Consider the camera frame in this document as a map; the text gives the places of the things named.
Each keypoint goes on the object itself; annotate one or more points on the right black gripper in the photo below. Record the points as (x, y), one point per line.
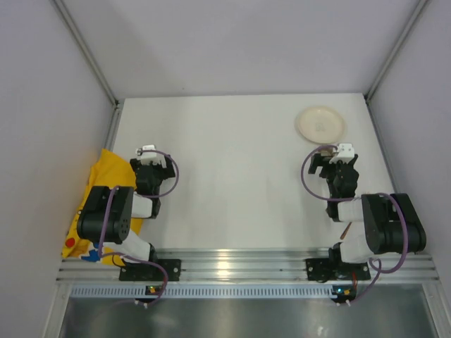
(335, 167)

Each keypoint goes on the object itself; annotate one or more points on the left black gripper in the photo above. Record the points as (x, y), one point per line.
(150, 167)

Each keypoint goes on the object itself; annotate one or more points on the small metal cup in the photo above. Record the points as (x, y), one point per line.
(328, 152)

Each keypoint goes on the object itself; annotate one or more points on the yellow Pikachu placemat cloth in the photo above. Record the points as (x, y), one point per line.
(109, 171)

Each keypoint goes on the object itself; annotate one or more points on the white round plate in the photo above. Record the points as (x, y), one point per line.
(321, 125)

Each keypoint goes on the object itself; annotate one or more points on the copper fork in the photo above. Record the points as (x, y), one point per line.
(346, 230)

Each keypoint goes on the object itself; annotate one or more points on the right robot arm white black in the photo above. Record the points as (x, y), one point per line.
(389, 222)

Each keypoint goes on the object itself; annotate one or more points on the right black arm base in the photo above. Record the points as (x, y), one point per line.
(323, 270)

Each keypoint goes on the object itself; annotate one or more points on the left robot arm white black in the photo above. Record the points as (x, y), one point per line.
(108, 213)

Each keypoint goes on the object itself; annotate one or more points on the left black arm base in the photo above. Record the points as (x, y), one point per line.
(138, 272)

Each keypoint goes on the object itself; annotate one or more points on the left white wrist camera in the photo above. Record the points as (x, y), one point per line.
(150, 155)

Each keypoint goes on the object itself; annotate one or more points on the aluminium rail frame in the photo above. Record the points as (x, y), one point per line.
(252, 265)

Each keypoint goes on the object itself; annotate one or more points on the perforated cable tray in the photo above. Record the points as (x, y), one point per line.
(213, 291)

